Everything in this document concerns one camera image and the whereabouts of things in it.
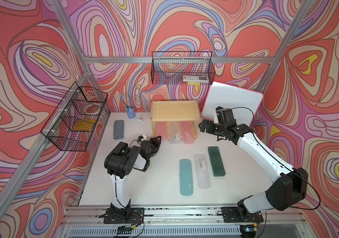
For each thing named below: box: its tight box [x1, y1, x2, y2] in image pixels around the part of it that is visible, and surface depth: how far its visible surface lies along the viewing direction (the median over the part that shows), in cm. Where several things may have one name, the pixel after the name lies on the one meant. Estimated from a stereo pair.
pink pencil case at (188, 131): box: [179, 120, 196, 145], surface depth 103 cm
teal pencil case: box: [179, 158, 193, 196], surface depth 86 cm
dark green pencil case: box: [207, 146, 226, 177], surface depth 93 cm
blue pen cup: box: [126, 106, 136, 119], surface depth 114 cm
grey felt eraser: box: [113, 119, 125, 140], surface depth 109 cm
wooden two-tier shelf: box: [150, 99, 201, 140], surface depth 94 cm
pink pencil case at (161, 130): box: [156, 121, 168, 141], surface depth 105 cm
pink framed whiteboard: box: [201, 81, 264, 127], surface depth 100 cm
